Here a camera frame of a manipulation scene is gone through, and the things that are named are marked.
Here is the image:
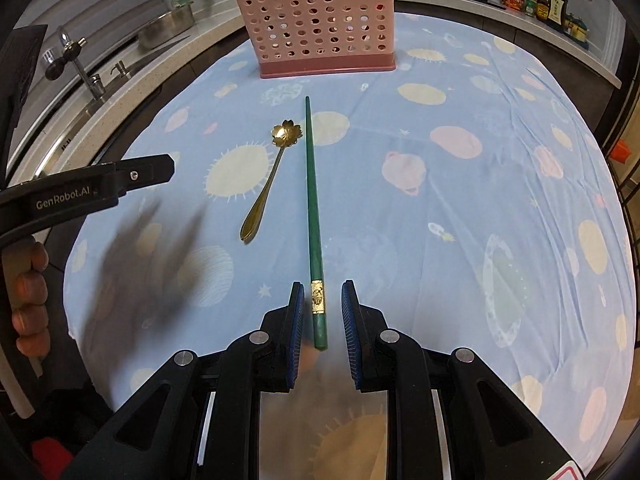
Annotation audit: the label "green chopstick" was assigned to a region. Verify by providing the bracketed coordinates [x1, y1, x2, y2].
[305, 96, 328, 351]

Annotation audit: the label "gold flower spoon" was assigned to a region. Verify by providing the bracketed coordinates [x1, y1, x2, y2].
[240, 119, 303, 245]

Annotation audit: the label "chrome kitchen faucet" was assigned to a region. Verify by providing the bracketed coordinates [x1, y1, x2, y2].
[41, 26, 106, 101]

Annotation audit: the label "person's left hand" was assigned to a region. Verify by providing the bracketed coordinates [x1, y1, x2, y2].
[12, 242, 51, 359]

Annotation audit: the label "stainless steel sink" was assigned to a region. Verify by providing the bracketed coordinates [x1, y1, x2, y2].
[6, 32, 190, 183]

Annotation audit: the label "soap dispenser pump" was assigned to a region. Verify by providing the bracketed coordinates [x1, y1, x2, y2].
[111, 61, 132, 80]

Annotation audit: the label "steel mixing bowl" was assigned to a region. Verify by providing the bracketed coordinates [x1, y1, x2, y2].
[137, 4, 195, 50]

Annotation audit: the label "white window blinds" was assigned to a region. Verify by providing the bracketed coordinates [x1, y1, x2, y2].
[0, 0, 166, 172]

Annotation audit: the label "light blue patterned tablecloth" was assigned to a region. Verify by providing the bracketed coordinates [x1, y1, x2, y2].
[63, 14, 636, 479]

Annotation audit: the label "pink perforated utensil holder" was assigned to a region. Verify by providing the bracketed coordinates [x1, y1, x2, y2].
[236, 0, 396, 79]

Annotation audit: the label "small condiment jars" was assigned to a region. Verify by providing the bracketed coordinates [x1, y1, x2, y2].
[563, 13, 589, 50]

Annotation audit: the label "brown sauce bottle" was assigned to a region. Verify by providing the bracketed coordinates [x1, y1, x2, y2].
[535, 0, 551, 23]

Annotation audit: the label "dark soy sauce bottle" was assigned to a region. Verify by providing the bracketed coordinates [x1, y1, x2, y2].
[547, 0, 568, 32]

